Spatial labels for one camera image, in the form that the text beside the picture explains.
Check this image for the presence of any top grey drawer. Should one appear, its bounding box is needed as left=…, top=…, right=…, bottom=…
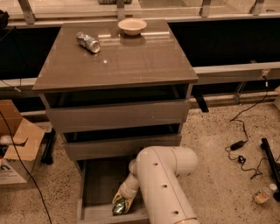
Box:
left=46, top=101, right=189, bottom=133

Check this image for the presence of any plastic bottle on floor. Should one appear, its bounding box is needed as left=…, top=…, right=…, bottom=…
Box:
left=252, top=184, right=277, bottom=204

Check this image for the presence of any green soda can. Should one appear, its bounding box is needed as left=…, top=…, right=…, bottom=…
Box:
left=112, top=198, right=126, bottom=215

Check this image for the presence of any silver crushed can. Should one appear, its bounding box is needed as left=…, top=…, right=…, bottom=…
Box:
left=76, top=31, right=101, bottom=53

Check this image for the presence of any cardboard box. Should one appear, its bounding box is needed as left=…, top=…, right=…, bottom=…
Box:
left=0, top=100, right=45, bottom=185

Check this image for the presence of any middle grey drawer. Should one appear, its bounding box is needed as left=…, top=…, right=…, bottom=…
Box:
left=64, top=134, right=182, bottom=160

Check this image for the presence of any black stand leg left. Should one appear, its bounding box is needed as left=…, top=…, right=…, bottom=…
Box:
left=41, top=129, right=56, bottom=165

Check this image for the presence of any black stand leg right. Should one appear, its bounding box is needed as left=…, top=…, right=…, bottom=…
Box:
left=261, top=138, right=280, bottom=201

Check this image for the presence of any black power adapter with cable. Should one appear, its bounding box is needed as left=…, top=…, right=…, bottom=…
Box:
left=225, top=75, right=269, bottom=179

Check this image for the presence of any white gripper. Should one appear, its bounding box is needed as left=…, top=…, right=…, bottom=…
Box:
left=112, top=173, right=139, bottom=214

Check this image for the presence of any bottom grey open drawer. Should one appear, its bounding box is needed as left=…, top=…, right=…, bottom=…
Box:
left=77, top=156, right=150, bottom=224

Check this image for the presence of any black stand leg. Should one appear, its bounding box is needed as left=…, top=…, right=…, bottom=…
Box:
left=41, top=129, right=56, bottom=165
left=261, top=138, right=280, bottom=201

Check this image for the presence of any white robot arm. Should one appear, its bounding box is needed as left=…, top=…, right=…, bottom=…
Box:
left=112, top=146, right=200, bottom=224

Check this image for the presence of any grey drawer cabinet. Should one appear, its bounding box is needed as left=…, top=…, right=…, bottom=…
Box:
left=32, top=18, right=200, bottom=224

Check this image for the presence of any beige bowl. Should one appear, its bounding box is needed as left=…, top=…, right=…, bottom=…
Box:
left=118, top=18, right=147, bottom=36

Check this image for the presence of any black cable on left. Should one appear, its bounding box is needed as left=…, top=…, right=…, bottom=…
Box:
left=0, top=109, right=54, bottom=224

